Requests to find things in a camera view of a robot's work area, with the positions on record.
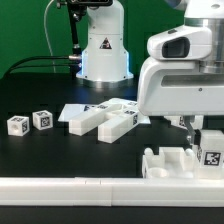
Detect white chair seat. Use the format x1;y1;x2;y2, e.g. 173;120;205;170
142;147;196;179

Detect white long chair back bar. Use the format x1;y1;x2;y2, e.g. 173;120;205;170
98;109;139;143

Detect white cube nut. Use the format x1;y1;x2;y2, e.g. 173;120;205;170
7;115;30;136
32;110;53;130

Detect white L-shaped fence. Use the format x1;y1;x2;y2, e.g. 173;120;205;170
0;177;224;207

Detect white cube nut front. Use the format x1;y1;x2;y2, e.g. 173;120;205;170
7;115;30;136

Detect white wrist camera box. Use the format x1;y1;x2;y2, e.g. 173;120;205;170
147;25;212;61

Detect grey cable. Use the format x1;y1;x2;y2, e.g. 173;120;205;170
43;0;58;74

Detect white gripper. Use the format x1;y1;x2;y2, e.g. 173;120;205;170
137;57;224;145

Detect white cube nut left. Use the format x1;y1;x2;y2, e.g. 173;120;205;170
32;110;53;130

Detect white rear chair bar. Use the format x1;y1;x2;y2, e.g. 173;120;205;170
58;98;150;136

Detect black cables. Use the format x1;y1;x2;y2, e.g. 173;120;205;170
6;55;83;76

